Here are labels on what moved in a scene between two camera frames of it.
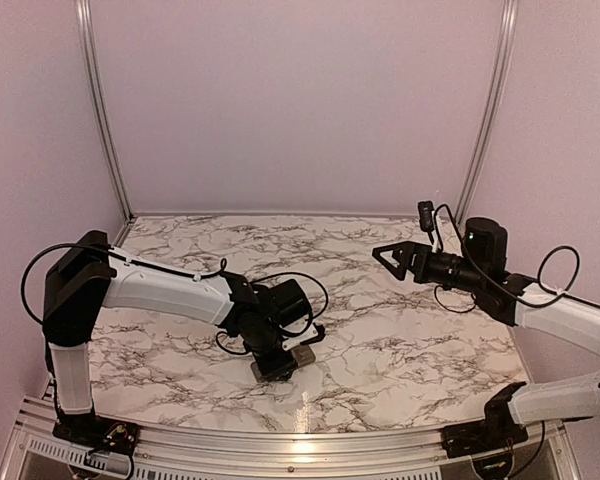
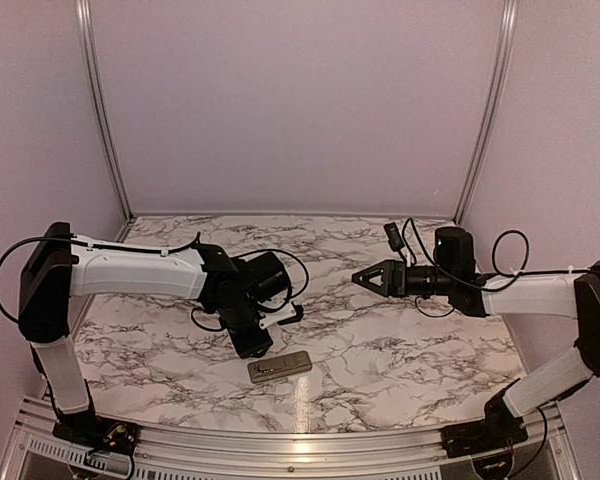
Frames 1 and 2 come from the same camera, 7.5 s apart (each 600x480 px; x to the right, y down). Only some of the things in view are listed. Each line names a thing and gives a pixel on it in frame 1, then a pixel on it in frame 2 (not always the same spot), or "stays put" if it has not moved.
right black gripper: x=407 y=260 to x=394 y=281
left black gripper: x=275 y=369 to x=250 y=347
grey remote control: x=302 y=356 stays put
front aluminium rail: x=283 y=454 stays put
